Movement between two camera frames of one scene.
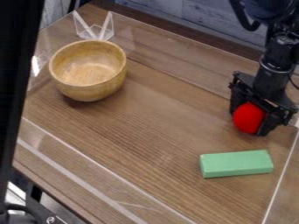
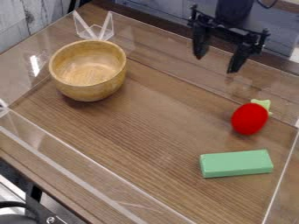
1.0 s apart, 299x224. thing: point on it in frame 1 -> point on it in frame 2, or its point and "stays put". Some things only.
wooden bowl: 88,69 stays put
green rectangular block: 238,163 stays put
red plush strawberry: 247,117 stays put
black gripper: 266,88 -> 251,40
